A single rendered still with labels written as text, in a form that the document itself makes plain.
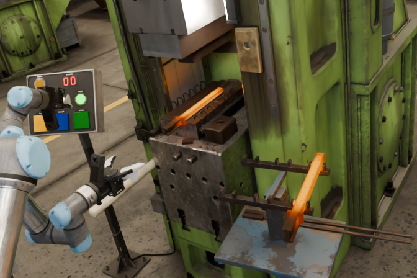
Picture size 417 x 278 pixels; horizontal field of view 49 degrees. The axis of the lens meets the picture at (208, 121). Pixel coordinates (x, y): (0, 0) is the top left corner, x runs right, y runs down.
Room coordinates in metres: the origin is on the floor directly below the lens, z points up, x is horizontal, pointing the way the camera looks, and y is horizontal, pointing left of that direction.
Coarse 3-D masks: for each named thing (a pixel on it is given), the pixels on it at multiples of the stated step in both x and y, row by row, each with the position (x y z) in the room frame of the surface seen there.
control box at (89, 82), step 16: (32, 80) 2.02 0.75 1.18; (48, 80) 1.99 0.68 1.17; (80, 80) 1.95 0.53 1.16; (96, 80) 1.94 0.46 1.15; (64, 96) 1.93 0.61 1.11; (96, 96) 1.90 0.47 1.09; (32, 112) 1.95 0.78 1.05; (64, 112) 1.90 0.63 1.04; (96, 112) 1.86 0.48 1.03; (32, 128) 1.91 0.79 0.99; (96, 128) 1.82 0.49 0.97
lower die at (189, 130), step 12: (216, 84) 2.02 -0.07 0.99; (240, 84) 1.96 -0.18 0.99; (192, 96) 1.96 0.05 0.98; (204, 96) 1.91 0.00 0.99; (216, 96) 1.86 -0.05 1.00; (228, 96) 1.86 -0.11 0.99; (180, 108) 1.85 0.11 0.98; (204, 108) 1.78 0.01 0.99; (216, 108) 1.77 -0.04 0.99; (168, 120) 1.74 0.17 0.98; (192, 120) 1.68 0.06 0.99; (204, 120) 1.70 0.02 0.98; (180, 132) 1.71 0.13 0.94; (192, 132) 1.67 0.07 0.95
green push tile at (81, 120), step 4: (76, 112) 1.88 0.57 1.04; (80, 112) 1.87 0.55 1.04; (84, 112) 1.87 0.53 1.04; (88, 112) 1.86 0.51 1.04; (76, 116) 1.87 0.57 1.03; (80, 116) 1.86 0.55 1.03; (84, 116) 1.86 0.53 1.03; (88, 116) 1.85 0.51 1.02; (76, 120) 1.86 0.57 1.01; (80, 120) 1.85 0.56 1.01; (84, 120) 1.85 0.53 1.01; (88, 120) 1.84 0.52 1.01; (76, 124) 1.85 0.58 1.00; (80, 124) 1.85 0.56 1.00; (84, 124) 1.84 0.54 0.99; (88, 124) 1.84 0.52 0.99; (76, 128) 1.84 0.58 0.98; (80, 128) 1.84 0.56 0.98; (84, 128) 1.83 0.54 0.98
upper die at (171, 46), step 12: (216, 24) 1.84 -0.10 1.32; (228, 24) 1.91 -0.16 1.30; (144, 36) 1.76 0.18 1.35; (156, 36) 1.72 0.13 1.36; (168, 36) 1.68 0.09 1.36; (180, 36) 1.66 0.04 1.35; (192, 36) 1.72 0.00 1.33; (204, 36) 1.77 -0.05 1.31; (216, 36) 1.83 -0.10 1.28; (144, 48) 1.77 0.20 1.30; (156, 48) 1.73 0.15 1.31; (168, 48) 1.69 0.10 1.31; (180, 48) 1.65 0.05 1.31; (192, 48) 1.71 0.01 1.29
